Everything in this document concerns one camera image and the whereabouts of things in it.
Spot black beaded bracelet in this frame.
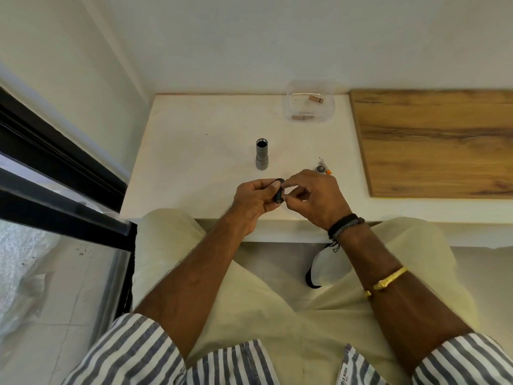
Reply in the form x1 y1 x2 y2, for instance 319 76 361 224
327 213 366 253

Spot person's left hand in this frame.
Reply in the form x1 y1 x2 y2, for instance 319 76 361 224
224 178 286 238

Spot cream trousers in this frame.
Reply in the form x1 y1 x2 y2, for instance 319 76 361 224
131 208 481 385

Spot person's left forearm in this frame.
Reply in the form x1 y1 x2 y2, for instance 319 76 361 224
133 214 242 360

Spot person's right forearm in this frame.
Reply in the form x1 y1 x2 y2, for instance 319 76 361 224
339 224 477 376

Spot blue white striped shirt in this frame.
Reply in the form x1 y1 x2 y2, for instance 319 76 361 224
61 313 513 385

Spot person's right hand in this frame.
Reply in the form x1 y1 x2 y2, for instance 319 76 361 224
282 169 354 233

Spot clear plastic container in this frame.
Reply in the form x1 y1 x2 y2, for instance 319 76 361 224
283 80 336 124

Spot black window frame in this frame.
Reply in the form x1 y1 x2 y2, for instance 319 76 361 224
0 86 139 337

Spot gold bangle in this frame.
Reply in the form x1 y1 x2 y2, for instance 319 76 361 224
363 266 409 299

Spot wooden board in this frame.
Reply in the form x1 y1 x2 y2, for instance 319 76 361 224
349 89 513 199

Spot grey flashlight body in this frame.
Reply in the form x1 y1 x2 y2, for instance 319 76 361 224
255 137 270 171

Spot white slipper with black strap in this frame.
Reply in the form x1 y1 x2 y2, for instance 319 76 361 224
305 244 354 290

